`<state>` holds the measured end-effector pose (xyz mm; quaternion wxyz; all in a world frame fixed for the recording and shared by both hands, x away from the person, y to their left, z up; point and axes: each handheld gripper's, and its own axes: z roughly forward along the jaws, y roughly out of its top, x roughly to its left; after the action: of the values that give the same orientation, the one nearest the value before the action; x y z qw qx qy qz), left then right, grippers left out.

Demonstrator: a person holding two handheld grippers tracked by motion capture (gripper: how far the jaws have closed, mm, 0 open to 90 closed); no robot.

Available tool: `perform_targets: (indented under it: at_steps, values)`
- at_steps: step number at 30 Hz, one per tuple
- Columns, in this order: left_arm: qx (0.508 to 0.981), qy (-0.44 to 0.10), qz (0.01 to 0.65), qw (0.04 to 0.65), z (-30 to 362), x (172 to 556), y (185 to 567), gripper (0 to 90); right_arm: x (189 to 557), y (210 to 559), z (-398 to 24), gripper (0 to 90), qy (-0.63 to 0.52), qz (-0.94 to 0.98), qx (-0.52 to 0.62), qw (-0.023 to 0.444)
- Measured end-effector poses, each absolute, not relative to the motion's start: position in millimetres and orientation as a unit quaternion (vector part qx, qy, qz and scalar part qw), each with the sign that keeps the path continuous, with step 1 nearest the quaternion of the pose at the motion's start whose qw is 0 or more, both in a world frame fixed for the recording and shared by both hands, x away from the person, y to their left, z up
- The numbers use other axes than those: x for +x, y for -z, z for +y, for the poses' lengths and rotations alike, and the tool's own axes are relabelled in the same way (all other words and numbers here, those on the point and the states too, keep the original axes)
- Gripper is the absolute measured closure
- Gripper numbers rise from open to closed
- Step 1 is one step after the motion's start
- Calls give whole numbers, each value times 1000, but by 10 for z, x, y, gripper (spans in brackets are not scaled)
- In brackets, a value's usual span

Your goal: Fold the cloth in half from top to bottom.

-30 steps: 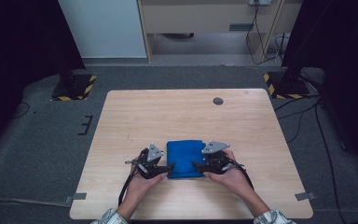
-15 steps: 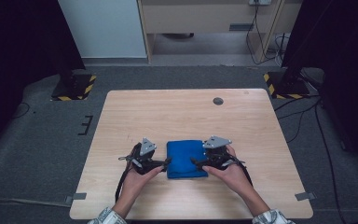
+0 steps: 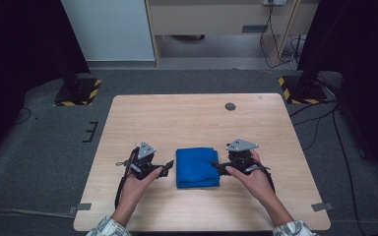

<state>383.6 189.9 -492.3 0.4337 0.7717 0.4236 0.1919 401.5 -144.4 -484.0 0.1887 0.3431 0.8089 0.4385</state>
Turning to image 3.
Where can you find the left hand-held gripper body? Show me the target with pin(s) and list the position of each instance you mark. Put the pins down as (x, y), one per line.
(142, 165)

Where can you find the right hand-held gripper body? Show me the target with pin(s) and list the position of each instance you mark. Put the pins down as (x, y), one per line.
(241, 159)

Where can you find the blue cloth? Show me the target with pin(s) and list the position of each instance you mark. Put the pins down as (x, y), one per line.
(197, 167)

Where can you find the person's right hand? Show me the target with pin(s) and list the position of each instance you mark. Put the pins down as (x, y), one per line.
(256, 183)

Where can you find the person's left hand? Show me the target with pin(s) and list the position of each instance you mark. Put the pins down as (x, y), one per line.
(134, 193)

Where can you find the grey round table grommet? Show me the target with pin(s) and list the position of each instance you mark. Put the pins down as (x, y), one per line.
(230, 106)

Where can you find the black tape floor mark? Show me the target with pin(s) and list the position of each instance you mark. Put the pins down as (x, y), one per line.
(91, 132)

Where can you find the grey tape strip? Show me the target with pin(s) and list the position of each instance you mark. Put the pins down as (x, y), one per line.
(80, 208)
(322, 206)

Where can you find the black stand with striped base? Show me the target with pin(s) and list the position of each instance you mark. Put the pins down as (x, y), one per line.
(305, 90)
(77, 91)

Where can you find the dark object under desk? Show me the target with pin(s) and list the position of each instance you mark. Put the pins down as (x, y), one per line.
(187, 37)

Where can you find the white panel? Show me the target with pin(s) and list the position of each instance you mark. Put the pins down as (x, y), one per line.
(108, 29)

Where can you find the beige wooden desk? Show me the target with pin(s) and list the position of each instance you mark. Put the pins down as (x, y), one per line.
(210, 18)

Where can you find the black curtain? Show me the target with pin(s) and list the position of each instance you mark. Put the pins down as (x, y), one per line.
(364, 65)
(19, 59)

